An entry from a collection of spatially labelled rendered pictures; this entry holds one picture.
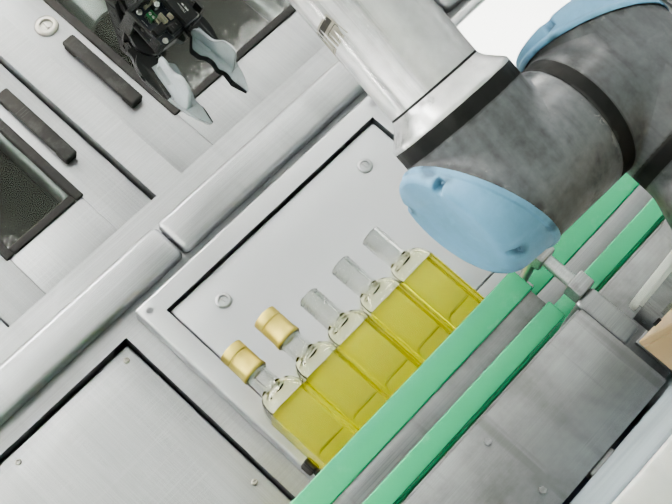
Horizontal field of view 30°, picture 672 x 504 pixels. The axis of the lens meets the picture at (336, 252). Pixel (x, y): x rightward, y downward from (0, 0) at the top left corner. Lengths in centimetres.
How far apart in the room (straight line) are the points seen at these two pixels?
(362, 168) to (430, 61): 82
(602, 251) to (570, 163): 64
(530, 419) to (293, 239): 50
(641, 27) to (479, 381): 52
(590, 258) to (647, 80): 61
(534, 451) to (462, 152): 50
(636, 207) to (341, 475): 54
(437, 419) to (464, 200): 49
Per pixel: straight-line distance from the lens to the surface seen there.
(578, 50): 100
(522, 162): 94
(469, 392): 138
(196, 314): 167
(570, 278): 143
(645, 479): 91
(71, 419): 168
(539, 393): 138
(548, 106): 96
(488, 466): 135
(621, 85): 99
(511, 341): 141
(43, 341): 168
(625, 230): 160
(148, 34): 141
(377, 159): 178
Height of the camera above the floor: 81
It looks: 13 degrees up
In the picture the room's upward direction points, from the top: 49 degrees counter-clockwise
